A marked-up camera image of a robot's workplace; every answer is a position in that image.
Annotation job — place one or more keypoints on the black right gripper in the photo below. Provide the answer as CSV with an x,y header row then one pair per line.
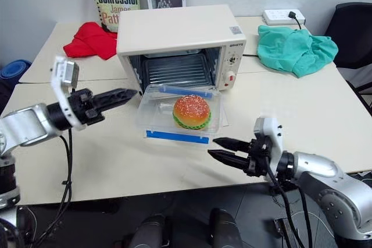
x,y
258,158

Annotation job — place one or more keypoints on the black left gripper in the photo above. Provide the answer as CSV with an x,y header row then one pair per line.
x,y
84,105

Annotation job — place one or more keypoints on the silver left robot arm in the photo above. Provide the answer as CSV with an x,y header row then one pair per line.
x,y
26,126

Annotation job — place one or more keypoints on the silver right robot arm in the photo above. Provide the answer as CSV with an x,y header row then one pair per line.
x,y
334,190

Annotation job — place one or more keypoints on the glass toaster oven door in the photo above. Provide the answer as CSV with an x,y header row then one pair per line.
x,y
224,117

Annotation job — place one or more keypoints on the clear blue-clip food container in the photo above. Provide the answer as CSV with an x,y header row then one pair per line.
x,y
157,114

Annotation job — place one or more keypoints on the cream toaster oven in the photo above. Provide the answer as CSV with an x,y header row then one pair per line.
x,y
174,30

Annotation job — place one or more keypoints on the small oven dial knob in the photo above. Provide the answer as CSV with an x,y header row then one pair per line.
x,y
232,59

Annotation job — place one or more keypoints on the toy hamburger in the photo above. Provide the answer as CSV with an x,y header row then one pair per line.
x,y
191,111

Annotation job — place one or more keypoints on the red cloth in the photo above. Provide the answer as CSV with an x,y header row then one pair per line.
x,y
90,41

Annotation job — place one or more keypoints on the dark rounded shape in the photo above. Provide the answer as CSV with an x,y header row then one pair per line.
x,y
225,229
149,232

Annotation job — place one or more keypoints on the blue rolled mat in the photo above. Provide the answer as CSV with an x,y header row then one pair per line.
x,y
14,69

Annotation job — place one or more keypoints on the green cloth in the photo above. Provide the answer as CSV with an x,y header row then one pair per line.
x,y
290,47

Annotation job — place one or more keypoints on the white power strip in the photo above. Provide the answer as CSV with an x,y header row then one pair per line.
x,y
279,17

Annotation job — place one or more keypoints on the black chair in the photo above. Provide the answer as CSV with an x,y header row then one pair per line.
x,y
354,33

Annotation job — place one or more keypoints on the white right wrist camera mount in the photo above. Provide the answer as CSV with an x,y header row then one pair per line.
x,y
274,134

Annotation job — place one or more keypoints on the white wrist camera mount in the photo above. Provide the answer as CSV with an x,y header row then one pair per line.
x,y
274,134
58,85

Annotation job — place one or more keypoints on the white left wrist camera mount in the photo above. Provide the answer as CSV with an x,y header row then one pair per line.
x,y
58,85

